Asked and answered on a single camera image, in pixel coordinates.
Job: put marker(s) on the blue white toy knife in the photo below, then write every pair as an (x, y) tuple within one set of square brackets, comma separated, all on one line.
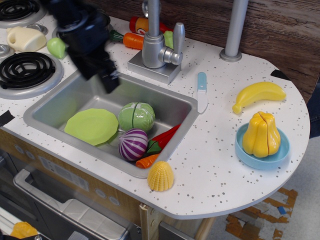
[(202, 100)]

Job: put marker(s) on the orange toy carrot in sink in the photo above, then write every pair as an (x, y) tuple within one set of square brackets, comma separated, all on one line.
[(146, 162)]

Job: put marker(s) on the light green toy behind faucet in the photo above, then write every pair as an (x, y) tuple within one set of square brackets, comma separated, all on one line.
[(168, 39)]

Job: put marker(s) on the purple toy onion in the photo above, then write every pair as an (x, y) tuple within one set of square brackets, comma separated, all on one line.
[(133, 144)]

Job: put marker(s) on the red orange toy bottle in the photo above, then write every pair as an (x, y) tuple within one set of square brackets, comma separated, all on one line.
[(140, 25)]

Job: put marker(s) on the green toy plate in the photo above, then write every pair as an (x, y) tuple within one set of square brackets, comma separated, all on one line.
[(93, 126)]

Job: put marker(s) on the oven door with handle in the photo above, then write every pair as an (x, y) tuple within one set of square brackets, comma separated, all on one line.
[(54, 209)]

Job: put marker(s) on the black stove burner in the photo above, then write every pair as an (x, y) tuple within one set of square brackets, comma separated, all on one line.
[(29, 74), (15, 13)]

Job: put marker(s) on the silver sink basin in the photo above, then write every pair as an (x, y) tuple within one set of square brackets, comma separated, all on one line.
[(74, 94)]

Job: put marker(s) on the green toy cabbage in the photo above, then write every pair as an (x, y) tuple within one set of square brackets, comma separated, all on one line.
[(137, 115)]

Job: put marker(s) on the red toy chili pepper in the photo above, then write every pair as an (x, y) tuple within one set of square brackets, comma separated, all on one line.
[(158, 143)]

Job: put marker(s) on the orange toy carrot on counter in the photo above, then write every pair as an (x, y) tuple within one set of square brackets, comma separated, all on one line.
[(129, 39)]

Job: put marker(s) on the cream toy jug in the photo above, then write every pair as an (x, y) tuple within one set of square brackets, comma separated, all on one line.
[(24, 39)]

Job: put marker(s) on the yellow toy squash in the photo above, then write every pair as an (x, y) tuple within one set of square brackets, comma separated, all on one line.
[(262, 138)]

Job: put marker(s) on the light green toy pear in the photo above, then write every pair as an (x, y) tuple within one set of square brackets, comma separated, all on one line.
[(56, 47)]

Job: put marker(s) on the light blue toy bowl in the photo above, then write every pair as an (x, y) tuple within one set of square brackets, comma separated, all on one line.
[(264, 163)]

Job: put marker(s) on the front black stove burner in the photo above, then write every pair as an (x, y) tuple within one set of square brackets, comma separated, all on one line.
[(29, 74)]

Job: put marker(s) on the yellow toy corn piece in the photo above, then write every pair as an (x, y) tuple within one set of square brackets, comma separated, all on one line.
[(160, 176)]

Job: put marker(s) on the yellow toy banana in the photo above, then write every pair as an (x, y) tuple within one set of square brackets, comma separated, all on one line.
[(259, 91)]

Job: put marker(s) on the yellow toy below counter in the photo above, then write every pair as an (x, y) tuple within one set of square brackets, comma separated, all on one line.
[(22, 230)]

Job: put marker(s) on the silver toy faucet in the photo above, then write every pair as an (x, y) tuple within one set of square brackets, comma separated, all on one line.
[(155, 60)]

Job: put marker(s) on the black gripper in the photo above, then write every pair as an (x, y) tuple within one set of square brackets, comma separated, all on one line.
[(86, 39)]

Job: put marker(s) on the grey vertical pole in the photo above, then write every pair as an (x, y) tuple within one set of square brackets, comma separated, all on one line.
[(231, 53)]

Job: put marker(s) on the rear black stove burner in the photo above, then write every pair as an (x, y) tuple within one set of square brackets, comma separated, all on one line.
[(15, 13)]

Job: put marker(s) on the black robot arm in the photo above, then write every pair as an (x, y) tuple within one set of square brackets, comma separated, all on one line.
[(67, 11)]

